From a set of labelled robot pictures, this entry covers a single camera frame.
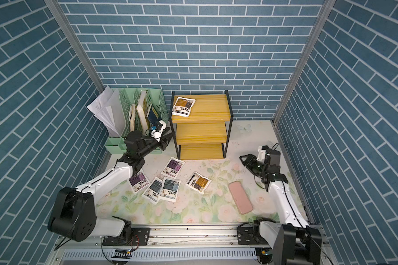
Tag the white paper sheets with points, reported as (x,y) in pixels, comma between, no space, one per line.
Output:
(108,109)

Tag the pink eyeglass case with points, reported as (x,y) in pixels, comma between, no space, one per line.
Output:
(240,198)

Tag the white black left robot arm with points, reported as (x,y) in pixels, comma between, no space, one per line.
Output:
(74,216)

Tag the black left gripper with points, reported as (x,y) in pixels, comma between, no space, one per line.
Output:
(165,140)

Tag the wooden black-frame three-tier shelf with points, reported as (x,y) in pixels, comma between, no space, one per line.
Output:
(205,133)

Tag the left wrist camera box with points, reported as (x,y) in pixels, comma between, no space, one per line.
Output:
(156,131)

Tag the dark navy notebook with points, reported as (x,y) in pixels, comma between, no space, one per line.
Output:
(153,117)

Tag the teal coffee bag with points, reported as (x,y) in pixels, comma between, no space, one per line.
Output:
(152,192)
(169,191)

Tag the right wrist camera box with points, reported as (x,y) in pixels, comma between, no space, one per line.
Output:
(263,154)

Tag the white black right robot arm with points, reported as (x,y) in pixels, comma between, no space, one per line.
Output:
(294,241)

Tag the purple coffee bag upper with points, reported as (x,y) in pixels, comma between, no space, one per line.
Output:
(173,168)

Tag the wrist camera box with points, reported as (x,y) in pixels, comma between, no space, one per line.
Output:
(263,154)
(156,131)

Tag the purple coffee bag left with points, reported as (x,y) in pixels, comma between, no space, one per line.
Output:
(138,182)

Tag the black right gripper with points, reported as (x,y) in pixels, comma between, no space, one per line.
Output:
(250,161)

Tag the thin beige book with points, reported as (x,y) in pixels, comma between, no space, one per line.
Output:
(132,117)

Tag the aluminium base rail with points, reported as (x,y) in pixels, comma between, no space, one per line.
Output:
(185,244)

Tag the floral table mat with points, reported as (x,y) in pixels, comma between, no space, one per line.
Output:
(216,205)

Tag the purple coffee bag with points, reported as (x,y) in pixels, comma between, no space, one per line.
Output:
(138,182)
(173,168)

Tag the thick cream book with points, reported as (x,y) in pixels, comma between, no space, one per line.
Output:
(142,110)

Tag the yellow coffee bag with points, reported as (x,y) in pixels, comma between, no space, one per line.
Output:
(182,107)
(198,182)

